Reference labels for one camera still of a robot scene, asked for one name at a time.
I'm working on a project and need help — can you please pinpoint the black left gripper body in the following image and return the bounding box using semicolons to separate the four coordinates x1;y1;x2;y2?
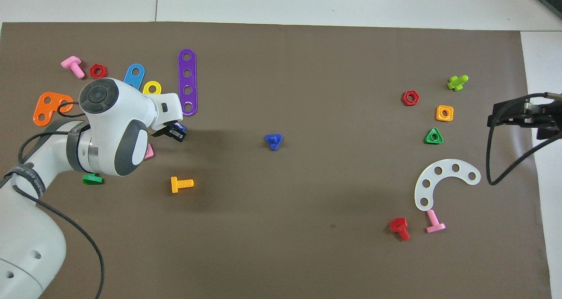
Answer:
151;122;175;137

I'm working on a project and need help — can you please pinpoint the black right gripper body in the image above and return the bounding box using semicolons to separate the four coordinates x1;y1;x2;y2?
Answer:
525;94;562;125

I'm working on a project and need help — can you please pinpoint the orange plastic screw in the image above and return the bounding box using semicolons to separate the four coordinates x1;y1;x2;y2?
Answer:
171;177;194;194

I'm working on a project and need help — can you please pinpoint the lime green cross-head screw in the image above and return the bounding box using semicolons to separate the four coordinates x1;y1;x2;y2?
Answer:
447;75;469;91

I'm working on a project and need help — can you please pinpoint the green triangle nut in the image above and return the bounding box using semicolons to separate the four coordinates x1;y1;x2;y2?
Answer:
424;128;444;145

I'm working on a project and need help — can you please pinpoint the pink plastic screw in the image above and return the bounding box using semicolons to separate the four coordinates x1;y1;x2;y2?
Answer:
61;56;86;79
426;209;446;234

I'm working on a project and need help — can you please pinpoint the red plastic screw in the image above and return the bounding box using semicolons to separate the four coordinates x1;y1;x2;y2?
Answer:
389;217;411;241

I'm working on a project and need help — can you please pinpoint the purple four-hole strip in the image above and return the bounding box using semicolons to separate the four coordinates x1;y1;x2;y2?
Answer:
178;49;198;116

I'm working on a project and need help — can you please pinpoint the blue two-hole strip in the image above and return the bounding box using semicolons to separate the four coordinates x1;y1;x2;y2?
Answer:
124;64;145;90

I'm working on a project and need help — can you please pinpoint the white curved perforated strip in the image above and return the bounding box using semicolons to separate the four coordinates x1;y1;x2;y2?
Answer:
414;159;481;212

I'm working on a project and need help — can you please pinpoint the orange three-hole corner plate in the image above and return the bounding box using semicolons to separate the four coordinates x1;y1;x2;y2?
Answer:
33;92;74;126

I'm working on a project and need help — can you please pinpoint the brown table mat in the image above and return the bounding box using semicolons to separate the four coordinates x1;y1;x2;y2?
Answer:
0;22;553;299

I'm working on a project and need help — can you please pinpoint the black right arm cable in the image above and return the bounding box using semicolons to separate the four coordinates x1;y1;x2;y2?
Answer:
485;93;562;186

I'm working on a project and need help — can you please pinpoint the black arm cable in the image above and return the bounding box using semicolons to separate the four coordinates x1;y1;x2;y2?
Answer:
0;99;106;299
485;93;562;186

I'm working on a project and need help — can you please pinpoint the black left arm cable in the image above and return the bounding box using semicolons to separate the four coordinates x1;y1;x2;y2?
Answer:
0;99;106;299

